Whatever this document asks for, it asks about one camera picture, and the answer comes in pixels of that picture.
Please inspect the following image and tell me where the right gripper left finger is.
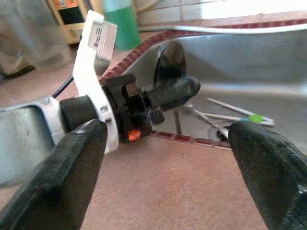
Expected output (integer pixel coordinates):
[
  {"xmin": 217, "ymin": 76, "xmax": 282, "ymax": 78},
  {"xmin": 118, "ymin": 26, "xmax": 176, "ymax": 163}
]
[{"xmin": 0, "ymin": 119, "xmax": 108, "ymax": 230}]

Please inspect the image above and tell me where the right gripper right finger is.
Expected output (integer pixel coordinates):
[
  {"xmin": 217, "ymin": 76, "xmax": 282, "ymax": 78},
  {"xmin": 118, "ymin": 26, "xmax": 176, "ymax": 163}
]
[{"xmin": 227, "ymin": 122, "xmax": 307, "ymax": 230}]

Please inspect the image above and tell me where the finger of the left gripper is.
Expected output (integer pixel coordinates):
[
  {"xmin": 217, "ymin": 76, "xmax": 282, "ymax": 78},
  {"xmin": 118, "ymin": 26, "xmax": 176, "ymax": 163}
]
[{"xmin": 145, "ymin": 76, "xmax": 201, "ymax": 111}]

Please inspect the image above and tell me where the plain white plastic stick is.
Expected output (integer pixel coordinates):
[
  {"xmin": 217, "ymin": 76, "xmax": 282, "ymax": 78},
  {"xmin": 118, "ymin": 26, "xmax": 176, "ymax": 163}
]
[{"xmin": 206, "ymin": 97, "xmax": 275, "ymax": 123}]

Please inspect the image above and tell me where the white stick green band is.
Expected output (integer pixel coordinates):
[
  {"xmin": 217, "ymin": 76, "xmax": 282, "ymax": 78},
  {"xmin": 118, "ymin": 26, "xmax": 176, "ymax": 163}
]
[{"xmin": 191, "ymin": 111, "xmax": 275, "ymax": 127}]

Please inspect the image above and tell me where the steel sink basin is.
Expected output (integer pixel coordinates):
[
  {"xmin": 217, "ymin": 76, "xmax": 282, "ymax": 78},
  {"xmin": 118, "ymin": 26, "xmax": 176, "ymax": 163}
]
[{"xmin": 119, "ymin": 26, "xmax": 307, "ymax": 149}]

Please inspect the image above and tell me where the long thin white pipe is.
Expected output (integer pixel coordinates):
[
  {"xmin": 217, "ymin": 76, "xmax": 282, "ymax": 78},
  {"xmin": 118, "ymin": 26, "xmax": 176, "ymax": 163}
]
[{"xmin": 139, "ymin": 23, "xmax": 307, "ymax": 35}]

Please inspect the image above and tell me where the green soap bottle blue cap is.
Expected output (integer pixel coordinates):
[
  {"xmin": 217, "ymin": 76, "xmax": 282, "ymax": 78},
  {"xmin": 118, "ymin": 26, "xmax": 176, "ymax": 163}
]
[{"xmin": 103, "ymin": 0, "xmax": 142, "ymax": 51}]

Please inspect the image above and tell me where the cream water ionizer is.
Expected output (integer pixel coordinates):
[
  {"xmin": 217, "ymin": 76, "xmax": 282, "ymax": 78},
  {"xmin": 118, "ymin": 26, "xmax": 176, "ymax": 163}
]
[{"xmin": 47, "ymin": 0, "xmax": 106, "ymax": 46}]

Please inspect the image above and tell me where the clear pitcher orange lid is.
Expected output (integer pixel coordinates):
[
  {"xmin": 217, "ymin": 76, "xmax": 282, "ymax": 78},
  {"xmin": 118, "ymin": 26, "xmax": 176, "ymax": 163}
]
[{"xmin": 0, "ymin": 0, "xmax": 72, "ymax": 77}]

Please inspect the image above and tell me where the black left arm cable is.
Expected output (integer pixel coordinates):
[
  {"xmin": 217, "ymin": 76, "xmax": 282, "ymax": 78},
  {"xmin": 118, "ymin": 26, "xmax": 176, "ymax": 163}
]
[{"xmin": 51, "ymin": 75, "xmax": 75, "ymax": 99}]

